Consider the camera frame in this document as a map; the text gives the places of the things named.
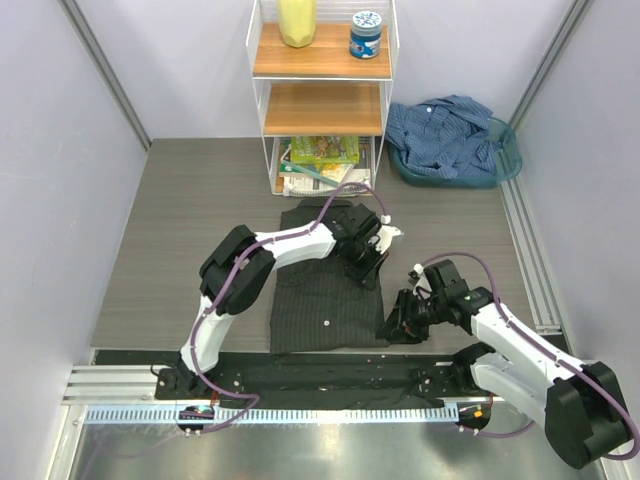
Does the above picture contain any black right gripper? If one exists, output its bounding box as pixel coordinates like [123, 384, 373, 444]
[376, 288, 447, 345]

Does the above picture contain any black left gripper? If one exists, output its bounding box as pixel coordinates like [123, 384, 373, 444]
[344, 238, 389, 290]

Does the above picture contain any black pinstripe long sleeve shirt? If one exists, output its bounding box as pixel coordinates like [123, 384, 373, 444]
[268, 196, 391, 355]

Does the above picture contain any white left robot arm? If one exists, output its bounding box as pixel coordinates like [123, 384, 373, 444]
[170, 201, 403, 399]

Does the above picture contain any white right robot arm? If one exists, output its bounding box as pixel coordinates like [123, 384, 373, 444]
[376, 254, 639, 469]

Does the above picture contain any stack of books and papers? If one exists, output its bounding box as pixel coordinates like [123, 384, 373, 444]
[270, 136, 375, 197]

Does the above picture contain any blue checked long sleeve shirt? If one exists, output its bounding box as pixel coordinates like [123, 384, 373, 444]
[386, 95, 495, 180]

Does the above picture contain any teal plastic basin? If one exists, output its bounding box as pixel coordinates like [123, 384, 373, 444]
[387, 117, 522, 189]

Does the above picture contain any blue lidded jar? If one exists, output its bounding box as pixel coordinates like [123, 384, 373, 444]
[349, 11, 383, 59]

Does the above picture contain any yellow vase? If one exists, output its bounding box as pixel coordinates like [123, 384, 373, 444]
[277, 0, 317, 48]

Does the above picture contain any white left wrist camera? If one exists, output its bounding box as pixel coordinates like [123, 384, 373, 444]
[368, 214, 404, 255]

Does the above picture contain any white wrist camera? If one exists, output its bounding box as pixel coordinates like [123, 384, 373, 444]
[408, 263, 431, 299]
[368, 214, 404, 255]

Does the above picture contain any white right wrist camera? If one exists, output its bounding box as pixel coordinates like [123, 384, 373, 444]
[408, 263, 431, 299]

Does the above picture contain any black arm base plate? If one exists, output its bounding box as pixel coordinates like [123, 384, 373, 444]
[151, 352, 489, 410]

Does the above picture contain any white wire wooden shelf unit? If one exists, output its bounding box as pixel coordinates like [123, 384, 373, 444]
[245, 1, 400, 195]

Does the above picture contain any perforated metal rail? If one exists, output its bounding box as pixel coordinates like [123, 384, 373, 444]
[84, 403, 459, 426]

